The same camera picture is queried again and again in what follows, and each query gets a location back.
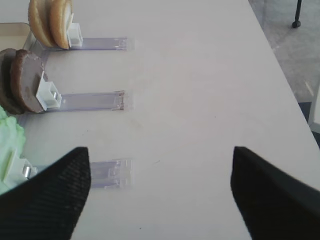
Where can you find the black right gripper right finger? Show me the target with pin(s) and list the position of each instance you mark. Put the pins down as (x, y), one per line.
(273, 204)

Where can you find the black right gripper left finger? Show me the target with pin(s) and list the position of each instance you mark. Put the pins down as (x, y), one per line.
(48, 206)

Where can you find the green lettuce leaf in holder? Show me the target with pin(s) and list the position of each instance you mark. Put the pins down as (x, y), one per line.
(12, 139)

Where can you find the brown meat patty inner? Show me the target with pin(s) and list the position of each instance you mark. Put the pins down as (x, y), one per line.
(7, 100)

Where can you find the cream rectangular metal tray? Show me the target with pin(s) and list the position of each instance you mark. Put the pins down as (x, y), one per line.
(13, 35)

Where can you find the black chair caster leg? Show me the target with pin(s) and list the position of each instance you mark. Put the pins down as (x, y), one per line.
(296, 23)

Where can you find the tan bun half outer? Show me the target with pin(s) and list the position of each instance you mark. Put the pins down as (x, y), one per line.
(59, 16)

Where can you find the tan bun half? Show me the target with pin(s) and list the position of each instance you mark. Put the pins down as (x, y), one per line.
(38, 17)
(59, 16)

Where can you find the tan bun half inner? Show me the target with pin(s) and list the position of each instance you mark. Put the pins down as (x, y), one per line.
(38, 17)

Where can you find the clear lettuce holder rail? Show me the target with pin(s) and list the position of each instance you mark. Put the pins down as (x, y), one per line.
(111, 174)

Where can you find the clear patty holder rail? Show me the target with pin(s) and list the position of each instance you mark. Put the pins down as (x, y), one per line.
(52, 101)

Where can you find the clear bun holder rail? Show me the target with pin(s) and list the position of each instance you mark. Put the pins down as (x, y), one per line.
(77, 42)

